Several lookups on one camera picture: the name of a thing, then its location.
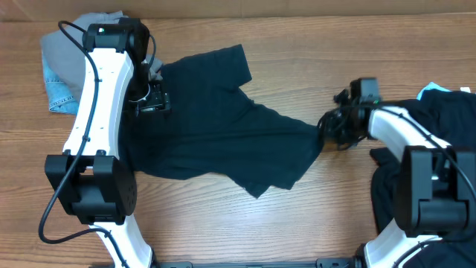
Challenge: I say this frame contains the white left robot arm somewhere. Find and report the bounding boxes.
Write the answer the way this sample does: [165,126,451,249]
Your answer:
[38,18,171,267]

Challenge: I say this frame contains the pile of dark clothes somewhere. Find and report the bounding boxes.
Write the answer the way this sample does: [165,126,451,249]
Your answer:
[370,89,475,268]

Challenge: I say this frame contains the black t-shirt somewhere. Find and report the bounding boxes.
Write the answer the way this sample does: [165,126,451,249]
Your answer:
[119,45,322,197]

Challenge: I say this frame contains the folded blue jeans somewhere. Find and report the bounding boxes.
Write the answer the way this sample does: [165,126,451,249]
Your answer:
[42,55,79,115]

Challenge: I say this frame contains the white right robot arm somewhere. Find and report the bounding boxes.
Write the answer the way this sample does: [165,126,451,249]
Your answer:
[318,90,475,267]

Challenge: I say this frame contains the folded grey trousers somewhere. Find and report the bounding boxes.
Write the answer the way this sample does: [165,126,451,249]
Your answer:
[40,11,163,103]

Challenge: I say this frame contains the light blue garment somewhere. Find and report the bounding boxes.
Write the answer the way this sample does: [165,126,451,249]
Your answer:
[416,82,449,101]

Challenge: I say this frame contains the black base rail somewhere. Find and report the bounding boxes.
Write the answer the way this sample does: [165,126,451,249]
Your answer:
[151,258,366,268]

